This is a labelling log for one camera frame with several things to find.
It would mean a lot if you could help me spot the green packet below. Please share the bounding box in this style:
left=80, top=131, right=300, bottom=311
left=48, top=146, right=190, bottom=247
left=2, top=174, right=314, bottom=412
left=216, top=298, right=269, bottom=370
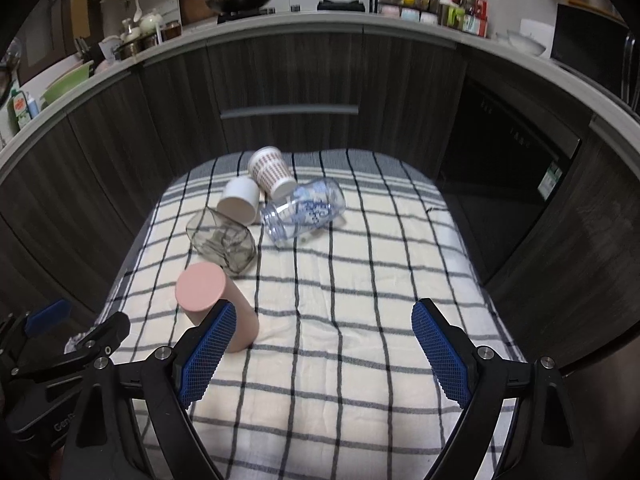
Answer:
left=440, top=4, right=467, bottom=29

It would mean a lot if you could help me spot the grey drawer handle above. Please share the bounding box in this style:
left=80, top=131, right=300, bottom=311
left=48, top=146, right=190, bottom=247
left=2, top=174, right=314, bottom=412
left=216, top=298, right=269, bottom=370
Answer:
left=220, top=105, right=360, bottom=120

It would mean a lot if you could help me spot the white cup with red pattern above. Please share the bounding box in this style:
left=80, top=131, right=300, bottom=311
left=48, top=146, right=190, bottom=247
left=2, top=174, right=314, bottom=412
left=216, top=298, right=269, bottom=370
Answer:
left=248, top=146, right=297, bottom=199

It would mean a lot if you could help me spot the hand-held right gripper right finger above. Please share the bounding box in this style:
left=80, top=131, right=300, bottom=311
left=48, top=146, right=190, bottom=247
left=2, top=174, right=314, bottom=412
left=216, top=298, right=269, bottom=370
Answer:
left=411, top=298, right=589, bottom=480

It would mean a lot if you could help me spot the pink cup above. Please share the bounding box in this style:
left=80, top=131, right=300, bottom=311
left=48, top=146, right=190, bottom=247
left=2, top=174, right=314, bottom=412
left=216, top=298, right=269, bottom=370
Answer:
left=175, top=261, right=261, bottom=354

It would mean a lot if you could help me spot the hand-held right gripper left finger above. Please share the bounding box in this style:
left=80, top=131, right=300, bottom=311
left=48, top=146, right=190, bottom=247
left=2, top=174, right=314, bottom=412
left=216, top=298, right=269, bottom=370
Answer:
left=62, top=300, right=238, bottom=480

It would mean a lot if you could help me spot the smoky grey glass cup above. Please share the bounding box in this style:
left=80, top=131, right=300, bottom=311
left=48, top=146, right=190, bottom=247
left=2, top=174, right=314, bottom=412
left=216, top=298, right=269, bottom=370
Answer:
left=186, top=206, right=257, bottom=276

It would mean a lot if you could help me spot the dark wood kitchen cabinet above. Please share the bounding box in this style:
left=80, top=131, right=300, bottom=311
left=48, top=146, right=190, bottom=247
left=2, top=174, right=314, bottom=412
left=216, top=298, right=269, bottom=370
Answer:
left=0, top=25, right=640, bottom=376

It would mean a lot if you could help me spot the clear glass cup blue print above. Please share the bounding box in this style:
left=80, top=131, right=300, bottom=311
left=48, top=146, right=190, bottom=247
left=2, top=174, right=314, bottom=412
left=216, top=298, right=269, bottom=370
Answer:
left=260, top=178, right=347, bottom=247

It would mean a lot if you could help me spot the checkered white cloth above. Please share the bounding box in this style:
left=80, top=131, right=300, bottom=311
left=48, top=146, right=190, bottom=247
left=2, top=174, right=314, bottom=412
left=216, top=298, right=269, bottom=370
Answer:
left=92, top=149, right=528, bottom=480

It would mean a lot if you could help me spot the green sticker label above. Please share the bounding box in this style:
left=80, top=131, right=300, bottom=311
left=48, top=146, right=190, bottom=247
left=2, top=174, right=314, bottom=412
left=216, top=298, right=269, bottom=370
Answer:
left=539, top=162, right=564, bottom=199

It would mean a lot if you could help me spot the plain white cup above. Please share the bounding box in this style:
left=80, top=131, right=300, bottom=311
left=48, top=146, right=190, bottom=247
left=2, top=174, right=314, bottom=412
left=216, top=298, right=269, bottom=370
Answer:
left=216, top=176, right=262, bottom=224

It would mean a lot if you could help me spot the green detergent bottle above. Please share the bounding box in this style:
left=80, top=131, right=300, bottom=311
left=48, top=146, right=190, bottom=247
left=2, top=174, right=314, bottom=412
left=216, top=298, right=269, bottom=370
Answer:
left=10, top=89, right=31, bottom=132

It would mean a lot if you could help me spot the white jug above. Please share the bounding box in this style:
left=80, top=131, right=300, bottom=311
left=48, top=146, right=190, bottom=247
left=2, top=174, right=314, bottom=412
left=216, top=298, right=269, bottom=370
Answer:
left=97, top=37, right=123, bottom=64

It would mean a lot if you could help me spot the black gas stove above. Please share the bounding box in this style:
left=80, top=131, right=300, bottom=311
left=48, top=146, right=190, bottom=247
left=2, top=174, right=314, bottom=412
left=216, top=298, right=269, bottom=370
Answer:
left=216, top=6, right=277, bottom=24

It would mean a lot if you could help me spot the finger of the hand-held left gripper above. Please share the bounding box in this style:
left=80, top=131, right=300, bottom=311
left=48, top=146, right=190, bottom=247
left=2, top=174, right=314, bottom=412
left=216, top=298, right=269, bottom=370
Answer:
left=12, top=311, right=132, bottom=379
left=0, top=299, right=73, bottom=357

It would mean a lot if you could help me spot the green bowl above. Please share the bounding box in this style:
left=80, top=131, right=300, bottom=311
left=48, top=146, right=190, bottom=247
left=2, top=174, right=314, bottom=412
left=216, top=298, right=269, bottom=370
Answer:
left=42, top=60, right=96, bottom=106

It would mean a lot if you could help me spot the sauce bottle with red label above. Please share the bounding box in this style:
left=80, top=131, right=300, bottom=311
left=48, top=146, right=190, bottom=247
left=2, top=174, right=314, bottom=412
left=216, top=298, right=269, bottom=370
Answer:
left=467, top=0, right=490, bottom=37

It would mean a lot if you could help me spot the black microwave oven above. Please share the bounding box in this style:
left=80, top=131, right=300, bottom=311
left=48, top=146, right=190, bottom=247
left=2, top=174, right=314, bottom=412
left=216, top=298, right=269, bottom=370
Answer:
left=550, top=2, right=632, bottom=97

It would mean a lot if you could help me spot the black dishwasher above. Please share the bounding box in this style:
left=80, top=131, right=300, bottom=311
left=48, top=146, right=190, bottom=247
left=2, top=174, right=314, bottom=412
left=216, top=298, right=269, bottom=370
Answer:
left=440, top=77, right=583, bottom=286

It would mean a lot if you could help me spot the white teapot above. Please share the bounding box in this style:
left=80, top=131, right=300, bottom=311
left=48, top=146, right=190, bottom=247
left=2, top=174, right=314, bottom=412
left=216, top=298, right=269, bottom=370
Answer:
left=139, top=10, right=166, bottom=37

